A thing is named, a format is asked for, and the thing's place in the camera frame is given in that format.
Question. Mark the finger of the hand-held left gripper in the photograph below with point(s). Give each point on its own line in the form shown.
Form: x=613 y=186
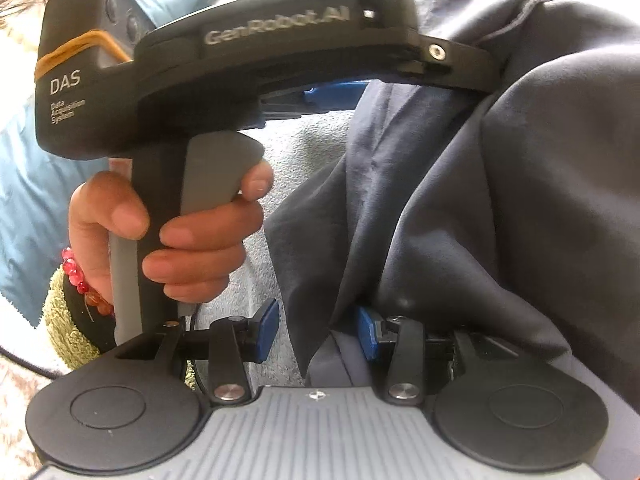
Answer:
x=465 y=67

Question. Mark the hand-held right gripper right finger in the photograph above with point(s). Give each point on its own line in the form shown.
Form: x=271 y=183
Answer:
x=369 y=335

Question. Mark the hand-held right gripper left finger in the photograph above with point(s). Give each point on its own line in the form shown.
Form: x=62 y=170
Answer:
x=265 y=330

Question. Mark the dark grey pants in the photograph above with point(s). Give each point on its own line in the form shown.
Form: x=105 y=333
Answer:
x=475 y=210

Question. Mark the person's left forearm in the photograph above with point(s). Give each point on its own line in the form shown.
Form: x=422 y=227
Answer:
x=75 y=345

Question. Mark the person's left hand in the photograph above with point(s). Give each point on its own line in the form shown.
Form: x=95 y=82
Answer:
x=205 y=255

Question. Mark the yellow rubber band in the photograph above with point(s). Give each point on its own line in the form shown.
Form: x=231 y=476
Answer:
x=65 y=50

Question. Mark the teal pillow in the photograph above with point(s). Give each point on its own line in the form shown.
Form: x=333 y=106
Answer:
x=30 y=200

